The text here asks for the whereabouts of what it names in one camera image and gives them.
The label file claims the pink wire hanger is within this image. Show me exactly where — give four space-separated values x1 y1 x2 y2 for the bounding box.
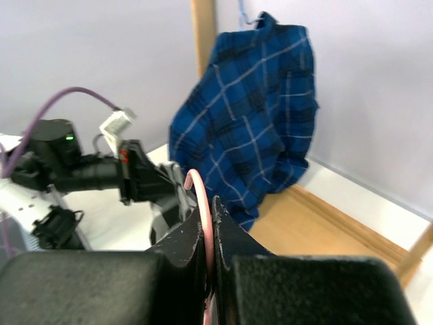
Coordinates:
184 169 215 325

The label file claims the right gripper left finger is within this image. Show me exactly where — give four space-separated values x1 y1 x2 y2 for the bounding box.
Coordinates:
1 211 206 324

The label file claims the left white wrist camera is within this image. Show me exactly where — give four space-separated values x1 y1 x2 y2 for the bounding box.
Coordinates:
99 108 137 155

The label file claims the wooden clothes rack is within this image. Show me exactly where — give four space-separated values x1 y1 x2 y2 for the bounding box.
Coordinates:
192 1 432 284

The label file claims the blue plaid shirt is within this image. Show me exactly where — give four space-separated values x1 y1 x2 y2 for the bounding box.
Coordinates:
168 12 318 230

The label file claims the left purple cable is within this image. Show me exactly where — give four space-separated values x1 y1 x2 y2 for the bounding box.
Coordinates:
0 86 119 255

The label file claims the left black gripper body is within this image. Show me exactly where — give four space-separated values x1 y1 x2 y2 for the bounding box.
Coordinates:
57 139 175 205

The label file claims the light blue wire hanger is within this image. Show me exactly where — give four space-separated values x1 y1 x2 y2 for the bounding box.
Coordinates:
237 0 262 30

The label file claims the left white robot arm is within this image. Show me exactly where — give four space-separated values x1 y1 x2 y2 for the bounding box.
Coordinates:
9 119 184 244

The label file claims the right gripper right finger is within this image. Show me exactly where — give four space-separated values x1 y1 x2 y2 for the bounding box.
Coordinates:
211 197 416 324

